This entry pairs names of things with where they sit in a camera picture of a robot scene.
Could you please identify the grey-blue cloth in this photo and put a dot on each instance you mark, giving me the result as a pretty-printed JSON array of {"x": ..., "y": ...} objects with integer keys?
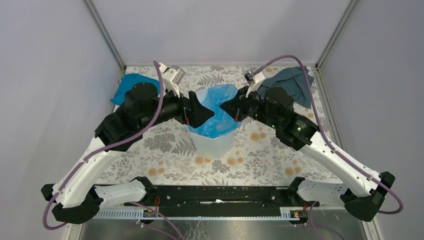
[{"x": 292, "y": 80}]

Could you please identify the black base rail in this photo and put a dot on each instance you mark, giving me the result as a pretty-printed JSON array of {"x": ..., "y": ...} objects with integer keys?
[{"x": 186, "y": 197}]

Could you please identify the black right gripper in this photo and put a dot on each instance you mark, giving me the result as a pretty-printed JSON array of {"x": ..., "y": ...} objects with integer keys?
[{"x": 235, "y": 106}]

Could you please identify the bright blue cloth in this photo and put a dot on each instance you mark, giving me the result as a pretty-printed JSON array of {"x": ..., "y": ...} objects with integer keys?
[{"x": 128, "y": 82}]

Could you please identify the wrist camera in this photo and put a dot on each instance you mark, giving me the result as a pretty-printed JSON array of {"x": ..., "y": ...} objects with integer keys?
[
  {"x": 254, "y": 80},
  {"x": 171, "y": 77}
]

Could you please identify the blue plastic trash bag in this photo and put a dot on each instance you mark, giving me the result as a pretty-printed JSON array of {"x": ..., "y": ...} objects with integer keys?
[{"x": 221, "y": 123}]

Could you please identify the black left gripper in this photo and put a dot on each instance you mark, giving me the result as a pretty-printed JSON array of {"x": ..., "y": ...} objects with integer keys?
[{"x": 198, "y": 113}]

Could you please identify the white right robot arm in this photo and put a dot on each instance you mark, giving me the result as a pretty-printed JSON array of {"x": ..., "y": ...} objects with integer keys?
[{"x": 362, "y": 190}]

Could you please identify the floral table cloth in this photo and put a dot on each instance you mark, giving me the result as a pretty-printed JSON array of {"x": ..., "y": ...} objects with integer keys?
[{"x": 167, "y": 155}]

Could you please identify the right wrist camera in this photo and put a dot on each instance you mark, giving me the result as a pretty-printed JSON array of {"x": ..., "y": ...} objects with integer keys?
[{"x": 254, "y": 80}]

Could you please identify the white trash bin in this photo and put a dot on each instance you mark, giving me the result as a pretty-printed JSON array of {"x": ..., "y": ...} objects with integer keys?
[{"x": 211, "y": 148}]

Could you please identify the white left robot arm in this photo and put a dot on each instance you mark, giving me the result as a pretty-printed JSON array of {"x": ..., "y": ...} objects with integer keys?
[{"x": 77, "y": 198}]

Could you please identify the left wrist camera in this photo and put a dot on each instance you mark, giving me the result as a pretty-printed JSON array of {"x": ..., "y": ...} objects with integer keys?
[{"x": 171, "y": 77}]

